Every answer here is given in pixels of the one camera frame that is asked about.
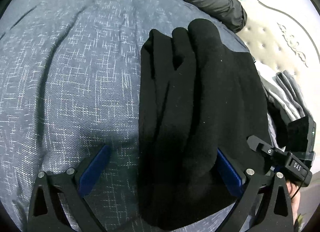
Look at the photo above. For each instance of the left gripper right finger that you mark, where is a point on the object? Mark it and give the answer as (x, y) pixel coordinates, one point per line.
(264, 197)

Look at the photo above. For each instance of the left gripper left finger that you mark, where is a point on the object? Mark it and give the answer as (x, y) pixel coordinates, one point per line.
(45, 210)

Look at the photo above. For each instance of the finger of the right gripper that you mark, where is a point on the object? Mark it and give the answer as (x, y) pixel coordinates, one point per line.
(258, 145)

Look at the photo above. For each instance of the person's right hand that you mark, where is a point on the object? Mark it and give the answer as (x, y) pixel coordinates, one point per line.
(294, 194)

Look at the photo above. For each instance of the white black folded garment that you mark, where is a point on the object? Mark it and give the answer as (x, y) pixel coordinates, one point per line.
(280, 110)

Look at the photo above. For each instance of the grey folded sweatpants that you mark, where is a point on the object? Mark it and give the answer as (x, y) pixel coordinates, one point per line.
(292, 90)

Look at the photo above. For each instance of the cream tufted headboard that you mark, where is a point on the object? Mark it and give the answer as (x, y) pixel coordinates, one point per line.
(277, 40)

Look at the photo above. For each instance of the blue patterned bed sheet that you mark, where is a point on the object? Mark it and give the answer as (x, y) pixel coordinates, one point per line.
(70, 77)

